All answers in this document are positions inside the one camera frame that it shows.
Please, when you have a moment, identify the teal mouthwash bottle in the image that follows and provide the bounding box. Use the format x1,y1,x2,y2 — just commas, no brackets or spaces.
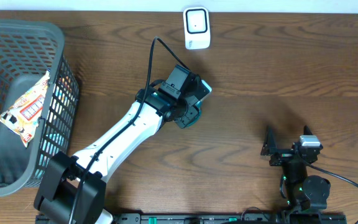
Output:
183,80,212,128

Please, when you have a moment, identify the yellow snack bag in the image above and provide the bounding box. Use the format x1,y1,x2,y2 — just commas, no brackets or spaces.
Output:
0,70,50,147

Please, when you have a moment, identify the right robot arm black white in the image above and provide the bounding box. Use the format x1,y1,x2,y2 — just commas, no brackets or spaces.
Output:
260,126,331,223

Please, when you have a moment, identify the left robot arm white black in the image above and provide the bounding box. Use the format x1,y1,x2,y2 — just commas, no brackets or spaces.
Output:
34,65,212,223

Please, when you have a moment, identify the white barcode scanner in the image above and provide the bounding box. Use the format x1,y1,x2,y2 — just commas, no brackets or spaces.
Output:
183,7,211,50

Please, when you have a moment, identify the dark grey plastic basket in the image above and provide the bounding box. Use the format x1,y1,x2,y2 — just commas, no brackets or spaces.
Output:
0,19,80,197

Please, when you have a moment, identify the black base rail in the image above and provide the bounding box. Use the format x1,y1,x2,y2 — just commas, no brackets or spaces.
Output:
35,212,347,224

